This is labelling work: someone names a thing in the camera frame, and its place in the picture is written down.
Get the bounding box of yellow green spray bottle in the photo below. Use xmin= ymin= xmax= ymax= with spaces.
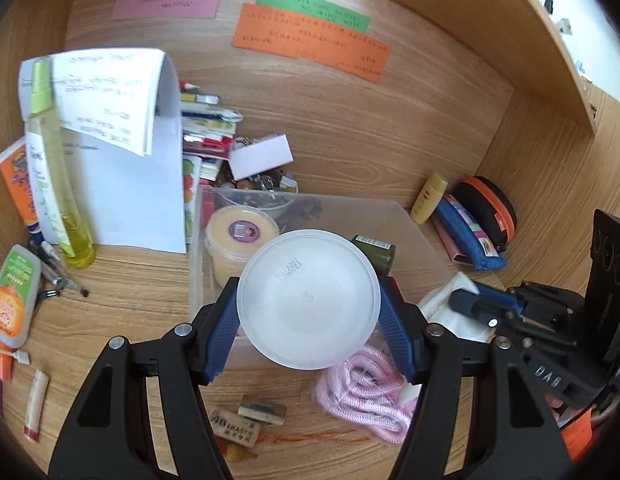
xmin=26 ymin=58 xmax=95 ymax=269

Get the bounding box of small dark stamp block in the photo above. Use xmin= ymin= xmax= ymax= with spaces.
xmin=237 ymin=394 xmax=287 ymax=426

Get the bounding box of pens cluster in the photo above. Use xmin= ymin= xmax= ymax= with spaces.
xmin=28 ymin=240 xmax=90 ymax=307

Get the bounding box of green orange glue tube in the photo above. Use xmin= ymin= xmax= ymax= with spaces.
xmin=0 ymin=244 xmax=41 ymax=349

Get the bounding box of beige eraser block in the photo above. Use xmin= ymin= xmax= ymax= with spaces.
xmin=209 ymin=408 xmax=261 ymax=448

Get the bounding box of translucent round lidded container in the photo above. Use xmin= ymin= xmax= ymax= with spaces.
xmin=236 ymin=230 xmax=381 ymax=370

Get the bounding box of yellow cream jar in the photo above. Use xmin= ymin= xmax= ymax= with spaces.
xmin=206 ymin=205 xmax=279 ymax=287

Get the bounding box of clear plastic storage bin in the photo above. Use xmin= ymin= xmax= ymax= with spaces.
xmin=188 ymin=185 xmax=459 ymax=371

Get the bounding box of small white cardboard box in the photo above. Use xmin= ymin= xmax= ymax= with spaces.
xmin=229 ymin=134 xmax=293 ymax=181

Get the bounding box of blue patchwork pouch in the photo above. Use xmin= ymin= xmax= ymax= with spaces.
xmin=432 ymin=194 xmax=506 ymax=271

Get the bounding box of green paper note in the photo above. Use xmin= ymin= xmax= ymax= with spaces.
xmin=255 ymin=0 xmax=371 ymax=32

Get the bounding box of white cable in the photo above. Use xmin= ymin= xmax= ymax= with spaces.
xmin=0 ymin=339 xmax=32 ymax=366

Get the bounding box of stack of books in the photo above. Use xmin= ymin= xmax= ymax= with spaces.
xmin=179 ymin=80 xmax=244 ymax=182

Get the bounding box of orange paper note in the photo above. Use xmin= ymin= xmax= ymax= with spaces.
xmin=232 ymin=3 xmax=391 ymax=84

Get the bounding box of white red lip balm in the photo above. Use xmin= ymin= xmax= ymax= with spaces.
xmin=24 ymin=370 xmax=50 ymax=442

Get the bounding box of bowl of beads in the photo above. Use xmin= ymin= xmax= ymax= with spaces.
xmin=214 ymin=165 xmax=299 ymax=219

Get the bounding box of pink phone under pouch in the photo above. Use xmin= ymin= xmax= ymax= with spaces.
xmin=432 ymin=218 xmax=472 ymax=266

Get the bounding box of orange sunscreen tube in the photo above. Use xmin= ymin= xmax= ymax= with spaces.
xmin=0 ymin=136 xmax=44 ymax=245

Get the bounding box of pink rope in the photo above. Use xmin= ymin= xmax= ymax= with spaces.
xmin=313 ymin=344 xmax=423 ymax=444

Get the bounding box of yellow lotion tube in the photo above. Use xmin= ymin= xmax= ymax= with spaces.
xmin=410 ymin=172 xmax=447 ymax=224

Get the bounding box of black orange zip case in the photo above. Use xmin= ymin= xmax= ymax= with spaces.
xmin=452 ymin=176 xmax=518 ymax=252

